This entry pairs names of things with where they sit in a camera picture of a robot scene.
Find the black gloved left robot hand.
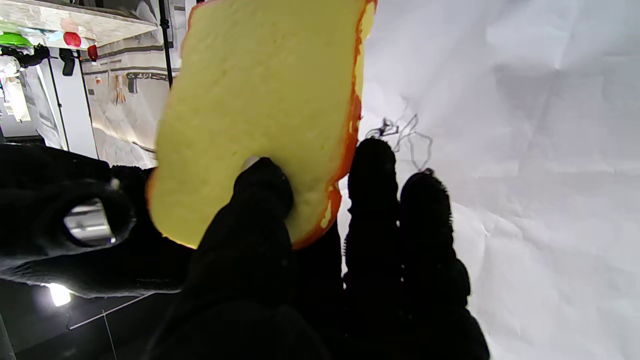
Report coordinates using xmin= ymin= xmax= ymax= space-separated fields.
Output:
xmin=0 ymin=137 xmax=491 ymax=360

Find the white crumpled backdrop sheet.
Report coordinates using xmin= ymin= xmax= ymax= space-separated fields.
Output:
xmin=337 ymin=0 xmax=640 ymax=360

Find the yellow toast slice orange crust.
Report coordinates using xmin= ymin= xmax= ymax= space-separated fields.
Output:
xmin=146 ymin=0 xmax=378 ymax=250

